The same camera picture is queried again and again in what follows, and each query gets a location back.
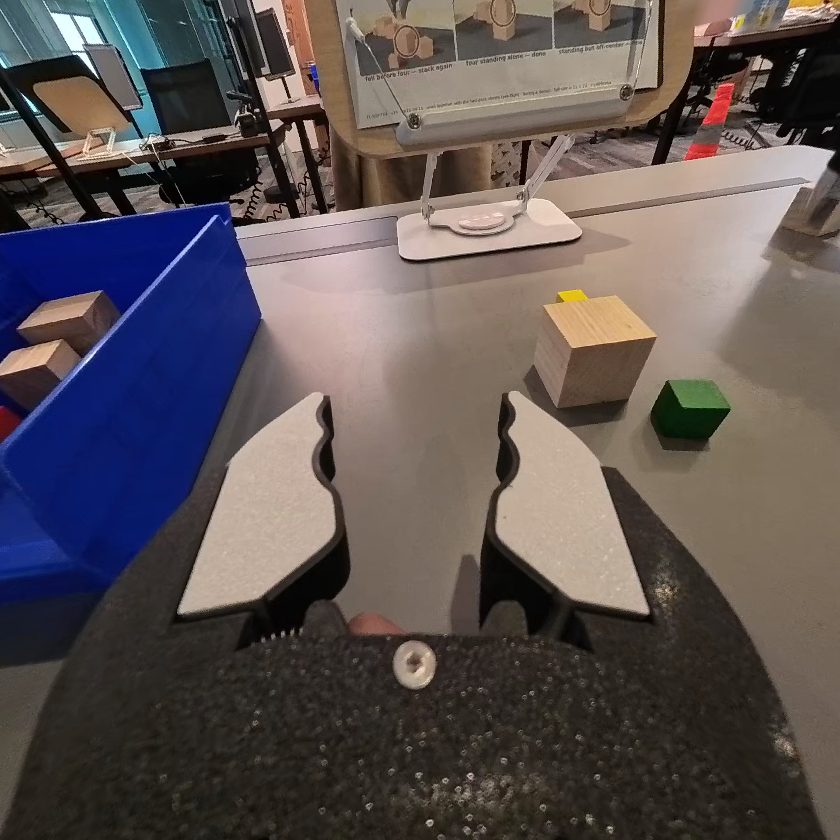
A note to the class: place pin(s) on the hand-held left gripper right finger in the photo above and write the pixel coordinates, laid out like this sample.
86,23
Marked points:
564,525

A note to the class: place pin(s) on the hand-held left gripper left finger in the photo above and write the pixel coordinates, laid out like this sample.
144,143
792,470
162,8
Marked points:
266,518

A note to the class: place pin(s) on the blue plastic bin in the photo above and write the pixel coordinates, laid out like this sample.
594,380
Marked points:
131,426

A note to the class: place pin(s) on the green wooden cube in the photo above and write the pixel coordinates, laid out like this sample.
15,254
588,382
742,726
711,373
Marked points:
689,410

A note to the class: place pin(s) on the large pale wooden cube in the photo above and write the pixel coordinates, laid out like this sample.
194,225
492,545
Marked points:
590,354

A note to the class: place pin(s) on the yellow wooden cube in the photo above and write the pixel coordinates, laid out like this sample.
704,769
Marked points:
572,296

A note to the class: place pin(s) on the medium pale wooden cube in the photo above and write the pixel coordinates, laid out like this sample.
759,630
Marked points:
797,220

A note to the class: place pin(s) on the natural wooden cube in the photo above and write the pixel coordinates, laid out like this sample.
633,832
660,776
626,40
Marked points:
36,374
69,321

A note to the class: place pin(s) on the red wooden cube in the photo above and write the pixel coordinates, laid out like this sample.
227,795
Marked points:
6,423

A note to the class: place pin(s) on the white document stand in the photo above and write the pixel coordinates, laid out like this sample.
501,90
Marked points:
551,233

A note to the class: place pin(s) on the wooden office desk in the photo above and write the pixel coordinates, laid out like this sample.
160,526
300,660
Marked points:
197,141

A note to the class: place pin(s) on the orange traffic cone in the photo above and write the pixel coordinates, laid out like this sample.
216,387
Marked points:
709,131

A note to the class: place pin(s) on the instruction sheet on stand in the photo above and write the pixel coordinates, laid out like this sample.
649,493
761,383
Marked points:
328,98

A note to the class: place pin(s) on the black office chair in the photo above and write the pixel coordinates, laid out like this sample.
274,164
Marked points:
190,98

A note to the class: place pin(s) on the printed instruction sheet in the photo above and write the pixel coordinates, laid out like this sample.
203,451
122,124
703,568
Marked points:
492,85

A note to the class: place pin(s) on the small document stand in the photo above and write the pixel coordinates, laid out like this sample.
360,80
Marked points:
79,105

